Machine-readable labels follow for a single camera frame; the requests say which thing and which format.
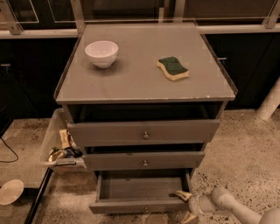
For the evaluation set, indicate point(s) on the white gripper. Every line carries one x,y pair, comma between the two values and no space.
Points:
194,205

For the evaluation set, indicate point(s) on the grey drawer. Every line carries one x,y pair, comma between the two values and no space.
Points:
139,133
141,191
143,161

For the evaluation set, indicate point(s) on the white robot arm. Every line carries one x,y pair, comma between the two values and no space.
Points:
222,202

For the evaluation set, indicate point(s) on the grey drawer cabinet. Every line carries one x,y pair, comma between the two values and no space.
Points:
135,89

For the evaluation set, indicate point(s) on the snack packets in bin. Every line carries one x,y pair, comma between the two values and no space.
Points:
68,148

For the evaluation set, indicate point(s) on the green yellow sponge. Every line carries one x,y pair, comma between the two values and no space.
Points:
172,68

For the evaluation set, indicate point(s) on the white ceramic bowl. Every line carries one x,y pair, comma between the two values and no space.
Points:
102,53

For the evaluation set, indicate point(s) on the white pipe post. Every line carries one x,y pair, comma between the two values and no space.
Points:
270,103

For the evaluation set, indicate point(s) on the metal railing frame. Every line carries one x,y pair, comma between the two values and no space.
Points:
48,19

